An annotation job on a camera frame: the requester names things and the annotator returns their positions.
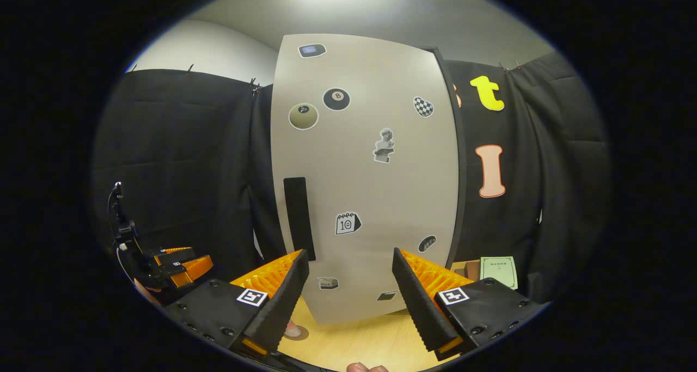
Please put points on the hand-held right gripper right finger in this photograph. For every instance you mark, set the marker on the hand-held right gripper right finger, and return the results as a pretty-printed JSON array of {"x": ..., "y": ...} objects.
[{"x": 416, "y": 306}]

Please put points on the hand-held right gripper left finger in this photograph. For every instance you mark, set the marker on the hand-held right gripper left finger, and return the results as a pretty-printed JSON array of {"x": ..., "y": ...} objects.
[{"x": 283, "y": 306}]

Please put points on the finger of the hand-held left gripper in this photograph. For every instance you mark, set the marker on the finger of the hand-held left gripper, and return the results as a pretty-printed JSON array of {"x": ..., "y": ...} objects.
[
  {"x": 199, "y": 268},
  {"x": 177, "y": 256}
]

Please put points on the brown round coaster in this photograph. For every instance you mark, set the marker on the brown round coaster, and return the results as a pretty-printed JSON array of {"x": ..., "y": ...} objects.
[{"x": 304, "y": 334}]

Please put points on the brown book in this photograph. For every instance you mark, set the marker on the brown book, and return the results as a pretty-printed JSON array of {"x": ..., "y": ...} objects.
[{"x": 468, "y": 269}]

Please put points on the black backdrop cloth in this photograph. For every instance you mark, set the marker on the black backdrop cloth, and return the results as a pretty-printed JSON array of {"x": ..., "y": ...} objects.
[{"x": 179, "y": 170}]

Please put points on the pale green book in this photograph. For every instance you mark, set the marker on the pale green book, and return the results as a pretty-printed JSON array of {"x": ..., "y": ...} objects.
[{"x": 498, "y": 271}]

